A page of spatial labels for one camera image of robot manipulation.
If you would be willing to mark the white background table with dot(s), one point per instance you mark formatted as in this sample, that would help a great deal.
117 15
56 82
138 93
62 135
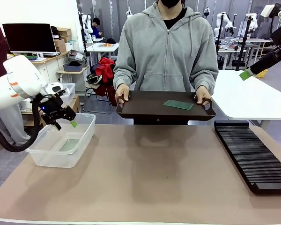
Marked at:
100 48

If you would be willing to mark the black computer monitor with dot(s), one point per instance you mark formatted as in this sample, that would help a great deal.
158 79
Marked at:
29 38

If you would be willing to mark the clear plastic bin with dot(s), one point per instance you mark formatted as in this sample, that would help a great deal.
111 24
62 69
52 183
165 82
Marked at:
79 131

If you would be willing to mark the grey sleeved left forearm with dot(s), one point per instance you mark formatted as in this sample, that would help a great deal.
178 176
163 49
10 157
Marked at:
206 78

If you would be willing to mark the black face mask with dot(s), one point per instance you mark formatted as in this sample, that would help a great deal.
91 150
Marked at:
170 2

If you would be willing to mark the grey plastic bin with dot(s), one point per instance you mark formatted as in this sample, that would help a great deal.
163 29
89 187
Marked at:
72 68

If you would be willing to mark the person's right hand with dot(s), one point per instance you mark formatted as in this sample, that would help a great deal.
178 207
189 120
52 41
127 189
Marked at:
123 92

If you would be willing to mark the black slotted PCB rack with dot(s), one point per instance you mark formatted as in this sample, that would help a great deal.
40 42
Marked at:
253 154

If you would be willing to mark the clear acrylic cover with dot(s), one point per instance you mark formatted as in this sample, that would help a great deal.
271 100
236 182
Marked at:
229 42

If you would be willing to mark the red jacket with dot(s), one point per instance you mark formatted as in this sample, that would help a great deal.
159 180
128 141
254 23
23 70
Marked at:
105 70

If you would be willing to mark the black tripod stand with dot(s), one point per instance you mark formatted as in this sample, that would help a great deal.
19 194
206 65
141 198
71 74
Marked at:
243 47
221 42

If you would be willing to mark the wooden shelf unit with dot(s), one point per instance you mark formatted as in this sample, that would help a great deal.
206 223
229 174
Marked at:
262 41

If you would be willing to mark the green square PCB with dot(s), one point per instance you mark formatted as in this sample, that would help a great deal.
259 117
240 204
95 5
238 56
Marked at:
69 145

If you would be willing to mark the person in grey hoodie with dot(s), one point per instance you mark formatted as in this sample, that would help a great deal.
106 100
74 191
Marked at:
166 58

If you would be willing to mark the clear lidded storage box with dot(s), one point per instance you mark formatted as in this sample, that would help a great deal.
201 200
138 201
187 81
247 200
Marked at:
72 87

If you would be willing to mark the black case with label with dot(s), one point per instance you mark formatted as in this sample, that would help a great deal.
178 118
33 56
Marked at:
77 56

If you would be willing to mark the black pole stand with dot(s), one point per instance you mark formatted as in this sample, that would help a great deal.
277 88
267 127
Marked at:
84 39

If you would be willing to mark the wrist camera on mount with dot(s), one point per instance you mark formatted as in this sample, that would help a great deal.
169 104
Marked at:
268 10
65 91

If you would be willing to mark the wooden top white desk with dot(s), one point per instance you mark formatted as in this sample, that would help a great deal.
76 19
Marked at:
51 68

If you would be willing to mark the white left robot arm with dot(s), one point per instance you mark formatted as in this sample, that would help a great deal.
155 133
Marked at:
21 79

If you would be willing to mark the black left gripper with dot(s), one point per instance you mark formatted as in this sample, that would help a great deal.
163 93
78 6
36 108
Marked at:
51 107

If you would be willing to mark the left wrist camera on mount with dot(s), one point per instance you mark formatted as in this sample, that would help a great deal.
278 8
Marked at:
65 91

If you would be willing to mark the person's left hand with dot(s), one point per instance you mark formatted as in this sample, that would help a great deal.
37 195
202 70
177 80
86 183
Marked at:
202 93

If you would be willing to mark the black and white shoes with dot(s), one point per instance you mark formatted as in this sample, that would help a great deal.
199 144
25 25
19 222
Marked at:
93 79

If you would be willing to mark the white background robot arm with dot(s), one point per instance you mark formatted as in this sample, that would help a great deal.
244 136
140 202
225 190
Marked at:
227 23
90 23
254 23

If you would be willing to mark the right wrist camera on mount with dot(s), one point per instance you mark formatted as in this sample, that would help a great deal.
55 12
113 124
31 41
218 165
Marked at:
268 10

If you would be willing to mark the large brown cardboard box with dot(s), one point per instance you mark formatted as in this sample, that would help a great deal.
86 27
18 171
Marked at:
76 104

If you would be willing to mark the yellow plastic basket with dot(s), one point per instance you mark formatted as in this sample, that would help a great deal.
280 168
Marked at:
263 74

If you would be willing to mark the seated person in blue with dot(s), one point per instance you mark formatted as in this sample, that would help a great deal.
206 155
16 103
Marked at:
97 29

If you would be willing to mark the grey sleeved right forearm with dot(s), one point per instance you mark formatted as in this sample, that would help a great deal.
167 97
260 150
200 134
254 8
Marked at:
125 78

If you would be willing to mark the green plate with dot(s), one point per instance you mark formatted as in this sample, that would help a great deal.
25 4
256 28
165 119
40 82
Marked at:
32 57

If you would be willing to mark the large white table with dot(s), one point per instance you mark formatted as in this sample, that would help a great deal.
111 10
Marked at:
248 100

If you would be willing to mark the green rectangular PCB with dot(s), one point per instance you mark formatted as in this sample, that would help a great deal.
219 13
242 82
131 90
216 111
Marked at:
178 104

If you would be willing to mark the small wooden side table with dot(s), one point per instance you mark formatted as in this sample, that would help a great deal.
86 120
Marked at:
72 72

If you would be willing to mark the dark brown serving tray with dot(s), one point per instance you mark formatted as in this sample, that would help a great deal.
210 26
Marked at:
150 105

